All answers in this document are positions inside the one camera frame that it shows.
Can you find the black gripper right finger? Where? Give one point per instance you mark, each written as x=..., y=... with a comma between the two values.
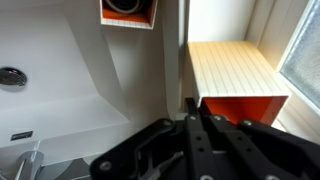
x=266, y=153

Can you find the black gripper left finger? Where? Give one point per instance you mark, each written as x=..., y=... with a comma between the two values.
x=196, y=150

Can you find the chrome sink faucet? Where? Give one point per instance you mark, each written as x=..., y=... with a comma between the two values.
x=31, y=163

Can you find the white rectangular sink basin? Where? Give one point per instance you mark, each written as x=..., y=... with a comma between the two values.
x=50, y=50

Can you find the chrome sink drain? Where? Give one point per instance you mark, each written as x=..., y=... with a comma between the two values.
x=11, y=76

